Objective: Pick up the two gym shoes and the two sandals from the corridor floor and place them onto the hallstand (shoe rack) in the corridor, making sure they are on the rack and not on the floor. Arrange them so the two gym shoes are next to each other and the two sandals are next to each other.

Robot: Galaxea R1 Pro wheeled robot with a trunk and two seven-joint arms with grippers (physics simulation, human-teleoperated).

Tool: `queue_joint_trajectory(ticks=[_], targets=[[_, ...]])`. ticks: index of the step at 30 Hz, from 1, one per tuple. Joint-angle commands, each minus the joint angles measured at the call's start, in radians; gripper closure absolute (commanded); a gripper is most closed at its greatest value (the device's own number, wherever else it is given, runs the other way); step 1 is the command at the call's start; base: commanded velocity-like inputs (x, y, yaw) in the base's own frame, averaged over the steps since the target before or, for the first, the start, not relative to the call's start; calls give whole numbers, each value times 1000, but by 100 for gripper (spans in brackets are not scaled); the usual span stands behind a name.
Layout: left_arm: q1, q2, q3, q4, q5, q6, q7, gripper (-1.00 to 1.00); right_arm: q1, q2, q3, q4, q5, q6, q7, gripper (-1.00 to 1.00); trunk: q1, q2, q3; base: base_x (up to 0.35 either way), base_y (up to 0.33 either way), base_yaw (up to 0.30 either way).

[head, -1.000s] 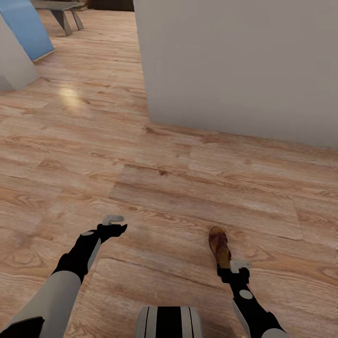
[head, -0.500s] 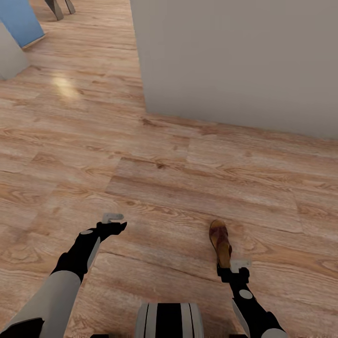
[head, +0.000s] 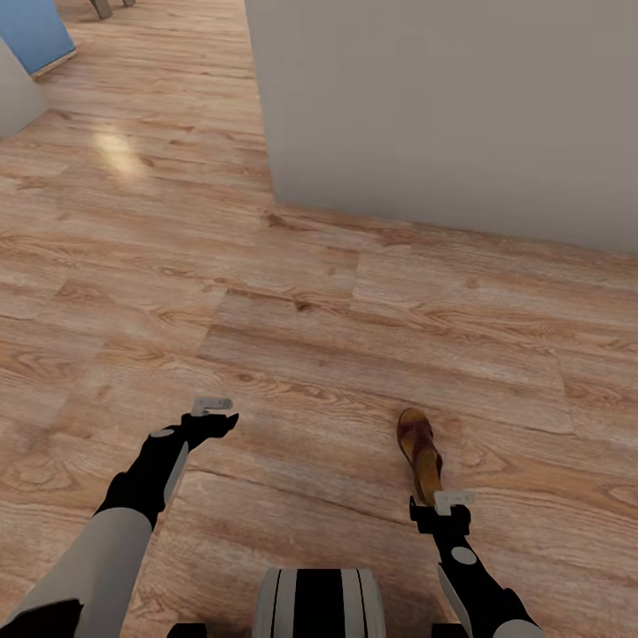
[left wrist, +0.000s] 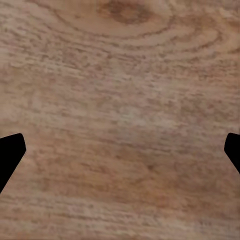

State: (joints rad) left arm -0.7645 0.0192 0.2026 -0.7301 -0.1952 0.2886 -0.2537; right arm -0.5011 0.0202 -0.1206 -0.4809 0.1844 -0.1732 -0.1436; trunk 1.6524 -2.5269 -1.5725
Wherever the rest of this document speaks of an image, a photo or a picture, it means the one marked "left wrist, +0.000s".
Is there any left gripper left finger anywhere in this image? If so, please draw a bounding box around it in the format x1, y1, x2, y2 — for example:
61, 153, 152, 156
0, 133, 26, 193

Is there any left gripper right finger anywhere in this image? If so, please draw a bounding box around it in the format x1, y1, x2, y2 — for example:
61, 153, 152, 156
224, 132, 240, 173

